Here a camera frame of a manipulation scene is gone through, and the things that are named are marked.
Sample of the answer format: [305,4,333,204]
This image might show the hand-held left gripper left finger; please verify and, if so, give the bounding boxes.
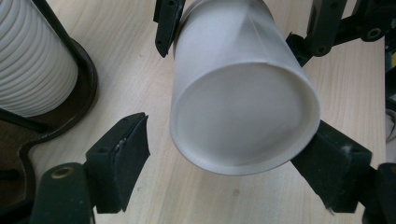
[85,112,151,216]

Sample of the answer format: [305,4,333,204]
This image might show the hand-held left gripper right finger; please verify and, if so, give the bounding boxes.
[290,119,374,216]

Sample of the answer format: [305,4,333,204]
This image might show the black double cup holder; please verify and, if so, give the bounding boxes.
[0,0,100,224]

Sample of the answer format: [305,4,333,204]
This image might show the single white paper cup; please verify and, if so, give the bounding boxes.
[168,0,322,177]

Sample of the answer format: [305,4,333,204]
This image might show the tall stack of white cups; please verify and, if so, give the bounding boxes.
[0,0,79,119]

